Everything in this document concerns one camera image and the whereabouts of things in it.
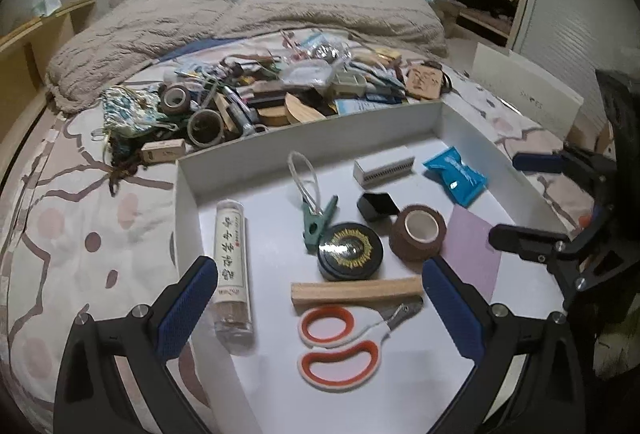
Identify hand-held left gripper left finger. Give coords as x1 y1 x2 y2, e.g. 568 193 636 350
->
54 255 219 434

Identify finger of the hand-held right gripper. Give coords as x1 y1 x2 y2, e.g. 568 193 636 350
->
512 145 618 193
488 208 619 311

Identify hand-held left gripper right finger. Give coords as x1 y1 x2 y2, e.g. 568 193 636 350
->
421 256 587 434

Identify tan carved pad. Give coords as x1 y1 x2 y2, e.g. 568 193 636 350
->
404 64 446 100

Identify white shallow container box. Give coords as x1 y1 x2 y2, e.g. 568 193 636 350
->
172 101 571 434

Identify dark brown bead bracelet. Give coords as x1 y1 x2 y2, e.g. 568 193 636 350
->
107 134 147 195

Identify wooden stamp block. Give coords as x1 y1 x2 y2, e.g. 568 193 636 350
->
141 139 187 163

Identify patterned fabric pouch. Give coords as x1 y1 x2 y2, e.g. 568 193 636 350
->
101 86 161 137

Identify purple paper sheet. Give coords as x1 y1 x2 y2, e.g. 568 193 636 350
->
440 206 508 299

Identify clear tube with paper label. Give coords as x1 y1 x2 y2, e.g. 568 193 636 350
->
212 199 256 355

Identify wooden stick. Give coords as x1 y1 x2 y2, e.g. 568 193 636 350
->
215 94 237 133
291 277 425 315

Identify black round tin gold pattern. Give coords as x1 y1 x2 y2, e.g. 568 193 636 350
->
316 222 385 282

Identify small black box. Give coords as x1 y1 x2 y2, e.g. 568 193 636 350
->
356 192 401 223

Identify printed bed sheet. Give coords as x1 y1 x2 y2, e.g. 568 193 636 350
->
0 28 601 434

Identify white sliding door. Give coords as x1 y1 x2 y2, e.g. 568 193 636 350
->
510 0 640 79

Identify white rectangular box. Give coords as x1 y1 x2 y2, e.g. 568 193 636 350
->
353 146 416 188

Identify light blue packet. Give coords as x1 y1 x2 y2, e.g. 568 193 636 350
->
336 98 386 115

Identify grey compartment organiser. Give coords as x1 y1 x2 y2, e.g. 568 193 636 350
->
332 74 368 97

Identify silver marker pen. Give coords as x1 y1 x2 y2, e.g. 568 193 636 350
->
227 88 257 135

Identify wooden fan-shaped piece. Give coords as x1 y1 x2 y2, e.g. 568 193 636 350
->
260 94 328 127

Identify heap of mixed small clutter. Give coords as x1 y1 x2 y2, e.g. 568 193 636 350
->
160 28 451 149

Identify clear packet with mask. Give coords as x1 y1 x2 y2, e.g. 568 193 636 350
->
280 64 335 87

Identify blue cloth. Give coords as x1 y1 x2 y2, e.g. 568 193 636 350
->
159 38 222 63

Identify beige blanket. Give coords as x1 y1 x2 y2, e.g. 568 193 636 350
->
45 0 448 115

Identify orange-handled scissors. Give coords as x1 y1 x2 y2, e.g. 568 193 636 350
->
297 299 426 392

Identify green clip with white cord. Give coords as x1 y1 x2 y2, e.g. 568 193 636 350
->
287 151 340 252

